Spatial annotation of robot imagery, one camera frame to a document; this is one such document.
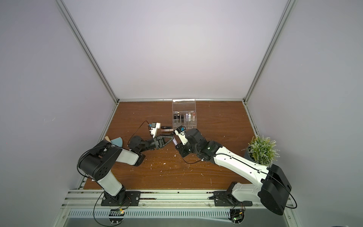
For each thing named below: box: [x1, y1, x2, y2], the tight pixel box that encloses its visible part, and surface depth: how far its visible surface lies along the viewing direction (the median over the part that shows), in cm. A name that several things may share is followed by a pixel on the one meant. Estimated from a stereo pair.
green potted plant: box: [241, 135, 281, 167], surface depth 75 cm
